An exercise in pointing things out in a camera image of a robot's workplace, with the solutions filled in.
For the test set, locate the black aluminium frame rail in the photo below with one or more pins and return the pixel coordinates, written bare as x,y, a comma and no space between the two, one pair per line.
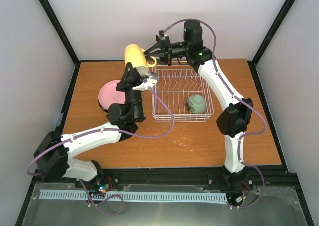
213,178

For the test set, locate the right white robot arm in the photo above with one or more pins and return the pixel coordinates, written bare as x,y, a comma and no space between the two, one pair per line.
237,110

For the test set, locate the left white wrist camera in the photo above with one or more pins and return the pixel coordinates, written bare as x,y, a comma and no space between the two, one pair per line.
148,81

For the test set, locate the pink plate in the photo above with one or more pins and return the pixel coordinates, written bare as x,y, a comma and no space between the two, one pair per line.
108,94

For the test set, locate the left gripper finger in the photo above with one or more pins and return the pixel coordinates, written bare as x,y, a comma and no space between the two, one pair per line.
141,75
129,73

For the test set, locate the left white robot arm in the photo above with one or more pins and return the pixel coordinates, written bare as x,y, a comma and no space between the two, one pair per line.
56,155

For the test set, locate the teal ceramic bowl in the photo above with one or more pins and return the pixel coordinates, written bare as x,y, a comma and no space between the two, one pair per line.
196,104

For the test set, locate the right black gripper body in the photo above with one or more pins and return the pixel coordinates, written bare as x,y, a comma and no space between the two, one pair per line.
166,46

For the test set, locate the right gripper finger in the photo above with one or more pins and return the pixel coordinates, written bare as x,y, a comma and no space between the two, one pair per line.
154,49
154,58

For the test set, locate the light blue cable duct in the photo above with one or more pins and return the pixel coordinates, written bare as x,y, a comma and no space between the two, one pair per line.
138,197

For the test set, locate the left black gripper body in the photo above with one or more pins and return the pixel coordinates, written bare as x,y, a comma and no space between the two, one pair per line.
122,86

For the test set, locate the dark striped plate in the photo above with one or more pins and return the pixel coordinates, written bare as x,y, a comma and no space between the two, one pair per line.
105,110

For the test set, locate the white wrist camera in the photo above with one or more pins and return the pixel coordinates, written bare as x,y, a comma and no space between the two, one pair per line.
148,81
160,35

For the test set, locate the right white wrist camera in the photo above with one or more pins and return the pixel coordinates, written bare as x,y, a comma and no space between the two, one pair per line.
160,35

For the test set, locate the yellow mug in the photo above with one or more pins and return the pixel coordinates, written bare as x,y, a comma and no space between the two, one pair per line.
135,54

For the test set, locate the white wire dish rack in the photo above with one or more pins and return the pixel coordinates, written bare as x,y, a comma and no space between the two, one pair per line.
176,83

